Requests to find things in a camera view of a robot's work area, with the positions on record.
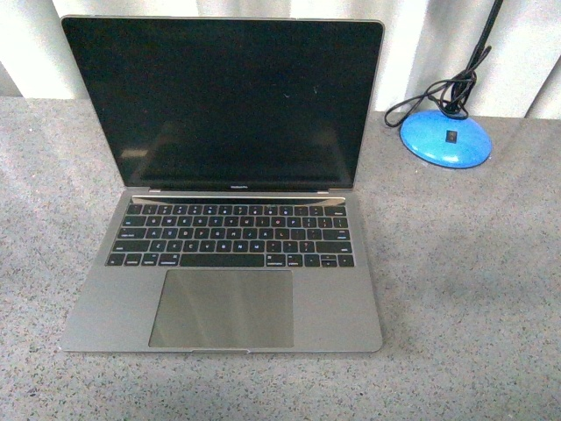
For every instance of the blue desk lamp base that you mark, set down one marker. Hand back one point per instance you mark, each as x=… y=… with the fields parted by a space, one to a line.
x=446 y=142

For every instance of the grey laptop computer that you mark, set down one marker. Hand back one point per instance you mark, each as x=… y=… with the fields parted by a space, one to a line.
x=238 y=142

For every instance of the white curtain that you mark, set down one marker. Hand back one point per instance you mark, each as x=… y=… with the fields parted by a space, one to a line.
x=424 y=41

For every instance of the black lamp neck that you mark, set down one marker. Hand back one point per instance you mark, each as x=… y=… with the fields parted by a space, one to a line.
x=466 y=80

